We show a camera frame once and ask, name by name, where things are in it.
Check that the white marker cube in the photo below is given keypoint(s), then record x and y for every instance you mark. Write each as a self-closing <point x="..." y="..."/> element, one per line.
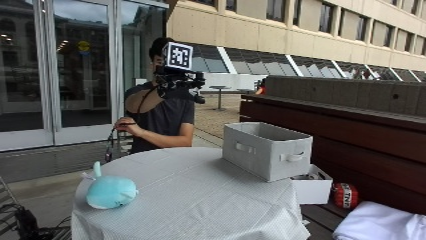
<point x="178" y="55"/>

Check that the the person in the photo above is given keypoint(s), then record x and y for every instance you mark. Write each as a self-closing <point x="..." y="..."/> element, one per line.
<point x="171" y="116"/>

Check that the glass door front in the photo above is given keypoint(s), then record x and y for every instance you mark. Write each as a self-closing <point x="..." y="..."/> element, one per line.
<point x="85" y="83"/>

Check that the teal whale soft toy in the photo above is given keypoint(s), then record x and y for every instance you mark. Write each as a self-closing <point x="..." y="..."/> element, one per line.
<point x="111" y="193"/>

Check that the yellow round sticker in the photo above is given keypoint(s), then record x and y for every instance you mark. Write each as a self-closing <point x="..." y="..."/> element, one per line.
<point x="85" y="45"/>

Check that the white fabric storage bin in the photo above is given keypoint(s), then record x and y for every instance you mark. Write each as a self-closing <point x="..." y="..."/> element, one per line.
<point x="267" y="156"/>

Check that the white tablecloth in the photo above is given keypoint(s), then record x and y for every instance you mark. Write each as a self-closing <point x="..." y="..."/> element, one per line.
<point x="195" y="200"/>

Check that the small white box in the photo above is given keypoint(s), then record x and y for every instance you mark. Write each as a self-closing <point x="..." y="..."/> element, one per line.
<point x="314" y="191"/>

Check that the dark wooden bench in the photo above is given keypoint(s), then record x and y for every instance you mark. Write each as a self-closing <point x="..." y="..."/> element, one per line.
<point x="364" y="146"/>

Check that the red block soft toy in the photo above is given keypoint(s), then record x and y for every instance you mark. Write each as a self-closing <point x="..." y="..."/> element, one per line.
<point x="344" y="196"/>

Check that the white cloth bundle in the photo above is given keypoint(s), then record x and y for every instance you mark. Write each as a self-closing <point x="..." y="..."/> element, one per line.
<point x="382" y="223"/>

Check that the round pedestal table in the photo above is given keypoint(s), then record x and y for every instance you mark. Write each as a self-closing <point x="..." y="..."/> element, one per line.
<point x="220" y="88"/>

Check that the grey concrete planter wall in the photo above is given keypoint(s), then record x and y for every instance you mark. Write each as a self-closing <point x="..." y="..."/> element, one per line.
<point x="355" y="96"/>

